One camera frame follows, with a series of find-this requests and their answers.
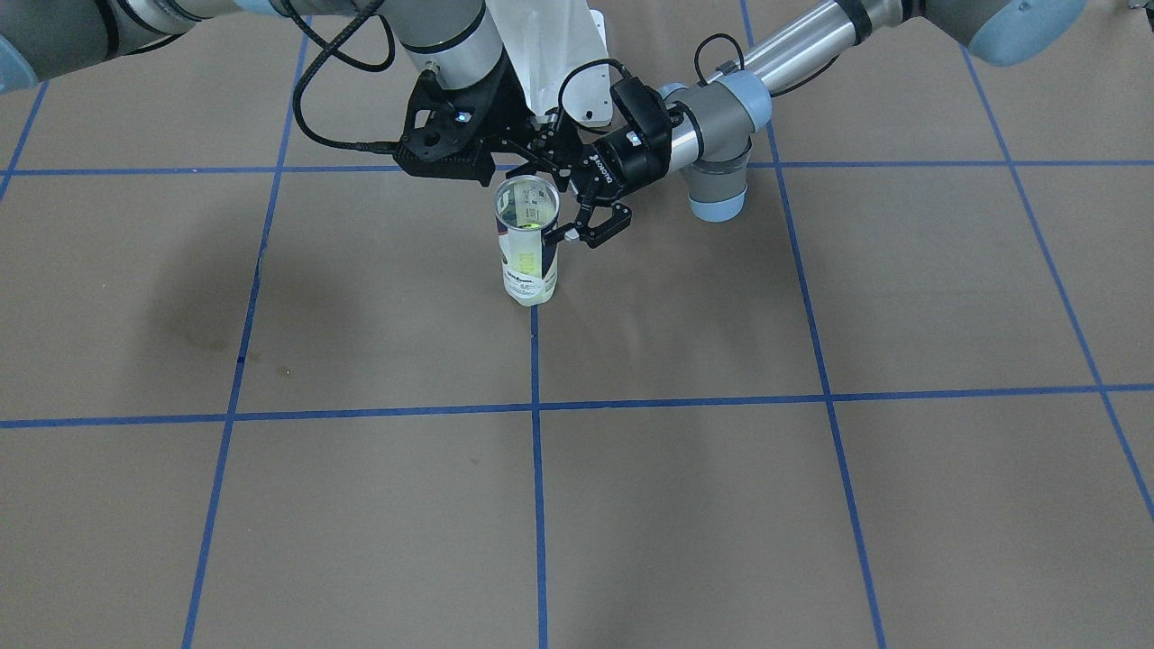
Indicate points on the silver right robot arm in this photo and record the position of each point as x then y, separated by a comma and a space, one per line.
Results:
458, 40

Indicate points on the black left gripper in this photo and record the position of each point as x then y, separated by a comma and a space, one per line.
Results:
620, 159

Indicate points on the brown paper table cover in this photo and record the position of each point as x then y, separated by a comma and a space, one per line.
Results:
260, 394

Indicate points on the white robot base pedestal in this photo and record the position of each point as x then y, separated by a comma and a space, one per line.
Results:
545, 40

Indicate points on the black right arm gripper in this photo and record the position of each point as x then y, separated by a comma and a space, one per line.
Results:
505, 118

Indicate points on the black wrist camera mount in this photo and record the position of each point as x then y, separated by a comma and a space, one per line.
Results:
644, 111

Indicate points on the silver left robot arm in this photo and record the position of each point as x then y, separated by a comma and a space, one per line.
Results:
705, 131

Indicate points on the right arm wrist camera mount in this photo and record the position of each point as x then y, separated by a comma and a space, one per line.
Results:
444, 132

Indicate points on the white blue tennis ball can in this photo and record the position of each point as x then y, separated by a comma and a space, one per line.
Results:
528, 268

